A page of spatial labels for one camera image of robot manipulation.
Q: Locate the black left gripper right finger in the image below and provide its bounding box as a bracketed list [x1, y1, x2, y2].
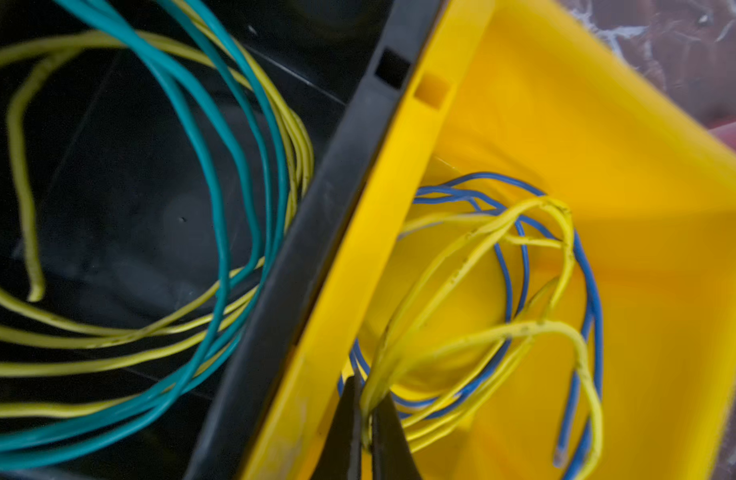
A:
[371, 394, 422, 480]

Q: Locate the blue cable coil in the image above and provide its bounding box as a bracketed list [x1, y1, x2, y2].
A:
[337, 172, 605, 480]

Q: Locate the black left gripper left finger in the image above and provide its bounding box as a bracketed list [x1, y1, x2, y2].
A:
[310, 376, 362, 480]

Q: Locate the black plastic bin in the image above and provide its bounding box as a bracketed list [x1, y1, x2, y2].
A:
[0, 1, 443, 479]

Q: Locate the yellow plastic bin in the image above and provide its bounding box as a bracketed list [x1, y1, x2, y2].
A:
[229, 1, 736, 479]

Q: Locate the yellow-green cable coil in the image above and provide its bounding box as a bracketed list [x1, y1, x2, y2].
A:
[0, 0, 315, 421]

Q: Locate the green cable coil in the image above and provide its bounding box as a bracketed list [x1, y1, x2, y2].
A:
[0, 0, 291, 472]

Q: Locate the yellow cable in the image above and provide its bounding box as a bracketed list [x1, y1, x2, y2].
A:
[358, 196, 605, 480]

